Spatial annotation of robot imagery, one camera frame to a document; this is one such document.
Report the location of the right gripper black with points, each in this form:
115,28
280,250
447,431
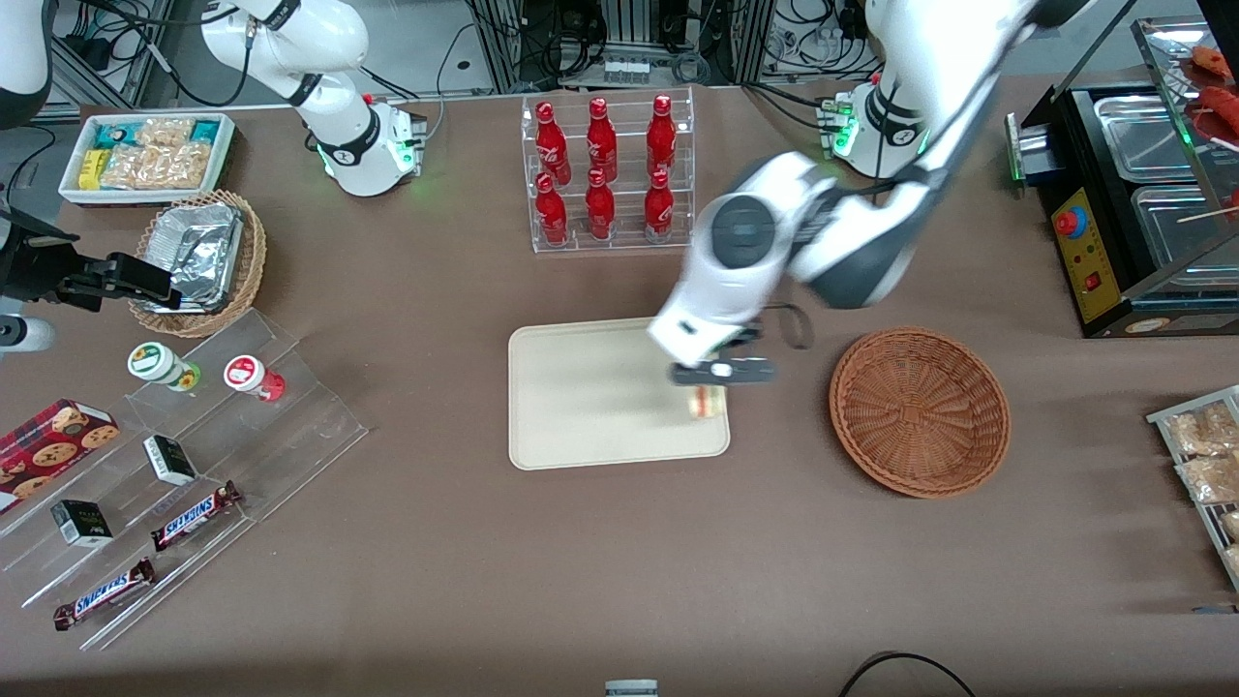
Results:
37,270

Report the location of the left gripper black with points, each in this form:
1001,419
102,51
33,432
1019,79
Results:
745,334

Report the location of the triangle sandwich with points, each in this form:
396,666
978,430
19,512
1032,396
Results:
707,403

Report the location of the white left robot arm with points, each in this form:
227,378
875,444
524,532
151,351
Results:
852,252

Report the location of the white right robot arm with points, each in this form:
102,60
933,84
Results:
334,39

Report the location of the small tan wicker basket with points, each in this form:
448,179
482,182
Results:
254,252

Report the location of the cream plastic tray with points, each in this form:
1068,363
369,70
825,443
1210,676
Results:
600,397

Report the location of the round brown wicker basket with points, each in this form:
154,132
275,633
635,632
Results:
920,411

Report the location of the tray of packaged snacks right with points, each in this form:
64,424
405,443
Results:
1162,418

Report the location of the aluminium foil container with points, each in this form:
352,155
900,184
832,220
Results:
198,252

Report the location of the green lid cup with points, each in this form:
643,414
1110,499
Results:
155,362

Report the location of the large clear nut bag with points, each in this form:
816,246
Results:
160,166

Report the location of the white snack bin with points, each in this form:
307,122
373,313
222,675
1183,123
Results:
70,184

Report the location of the yellow snack pack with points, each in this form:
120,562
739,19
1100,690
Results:
91,169

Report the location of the red lid cup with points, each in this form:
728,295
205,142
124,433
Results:
247,374

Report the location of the teal snack pack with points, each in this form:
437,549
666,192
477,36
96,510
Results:
205,131
116,136

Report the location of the small clear nut bag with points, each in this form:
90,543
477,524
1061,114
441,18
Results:
165,132

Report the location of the small black box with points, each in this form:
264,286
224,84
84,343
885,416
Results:
169,460
82,523

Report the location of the clear acrylic bottle rack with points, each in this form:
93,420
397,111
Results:
619,247

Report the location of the red cola bottle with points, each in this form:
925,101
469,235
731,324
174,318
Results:
552,145
601,140
658,208
552,213
600,208
661,136

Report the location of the red cookie box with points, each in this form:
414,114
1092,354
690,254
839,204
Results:
48,445

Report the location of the clear acrylic step display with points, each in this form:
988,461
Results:
290,426

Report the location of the snickers bar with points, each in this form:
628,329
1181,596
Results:
194,516
105,593

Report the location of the small grey device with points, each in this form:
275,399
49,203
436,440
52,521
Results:
631,689

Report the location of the black food warmer cabinet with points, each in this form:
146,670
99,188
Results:
1089,261

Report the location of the steel warmer pan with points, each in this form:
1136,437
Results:
1147,136
1176,227

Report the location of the clear bag of snacks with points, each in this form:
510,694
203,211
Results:
1210,479
1231,525
1233,561
1200,431

